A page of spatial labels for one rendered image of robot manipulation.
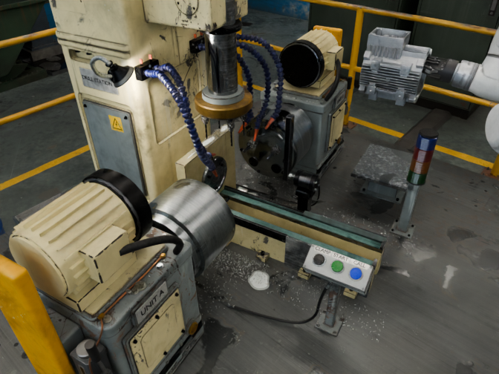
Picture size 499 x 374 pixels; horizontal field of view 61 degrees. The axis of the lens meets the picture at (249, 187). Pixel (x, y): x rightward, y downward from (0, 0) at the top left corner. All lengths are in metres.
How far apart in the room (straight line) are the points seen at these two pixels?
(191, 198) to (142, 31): 0.48
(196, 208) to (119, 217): 0.31
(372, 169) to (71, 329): 1.25
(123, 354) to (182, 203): 0.41
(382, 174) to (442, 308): 0.57
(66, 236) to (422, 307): 1.06
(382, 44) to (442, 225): 0.71
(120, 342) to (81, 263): 0.22
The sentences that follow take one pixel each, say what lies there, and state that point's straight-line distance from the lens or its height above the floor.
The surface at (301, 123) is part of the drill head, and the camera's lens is 1.63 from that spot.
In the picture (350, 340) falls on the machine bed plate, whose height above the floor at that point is 0.80.
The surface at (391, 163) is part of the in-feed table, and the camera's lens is 1.84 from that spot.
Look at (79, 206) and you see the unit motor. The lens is 0.90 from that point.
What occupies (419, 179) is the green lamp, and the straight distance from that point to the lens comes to 1.53.
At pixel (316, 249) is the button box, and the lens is 1.15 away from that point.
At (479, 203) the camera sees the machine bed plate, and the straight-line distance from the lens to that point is 1.95.
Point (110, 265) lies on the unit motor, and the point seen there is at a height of 1.27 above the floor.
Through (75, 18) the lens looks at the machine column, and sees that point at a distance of 1.37.
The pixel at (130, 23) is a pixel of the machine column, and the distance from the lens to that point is 1.25.
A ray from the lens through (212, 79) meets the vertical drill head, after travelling 1.28.
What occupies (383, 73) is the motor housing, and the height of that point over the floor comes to 1.33.
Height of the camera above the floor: 1.88
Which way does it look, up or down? 36 degrees down
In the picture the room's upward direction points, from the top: 1 degrees counter-clockwise
